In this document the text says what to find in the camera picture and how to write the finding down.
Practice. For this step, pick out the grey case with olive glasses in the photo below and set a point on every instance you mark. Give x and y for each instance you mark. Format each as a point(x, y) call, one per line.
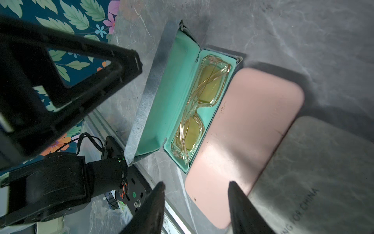
point(185, 86)

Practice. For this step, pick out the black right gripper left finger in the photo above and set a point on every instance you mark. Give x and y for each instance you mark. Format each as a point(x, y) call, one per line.
point(149, 219)

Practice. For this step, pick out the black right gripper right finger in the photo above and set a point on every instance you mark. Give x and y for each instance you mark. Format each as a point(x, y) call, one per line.
point(245, 219)

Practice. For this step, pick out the grey case with black sunglasses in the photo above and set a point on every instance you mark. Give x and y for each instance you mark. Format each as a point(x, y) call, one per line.
point(320, 180)

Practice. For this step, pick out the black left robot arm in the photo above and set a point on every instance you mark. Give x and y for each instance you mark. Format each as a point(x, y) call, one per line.
point(60, 184)

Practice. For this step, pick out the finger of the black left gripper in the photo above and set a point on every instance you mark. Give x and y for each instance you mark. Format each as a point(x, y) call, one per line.
point(73, 73)

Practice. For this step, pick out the pink case with brown sunglasses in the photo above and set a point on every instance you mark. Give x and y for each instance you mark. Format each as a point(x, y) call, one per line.
point(255, 113)

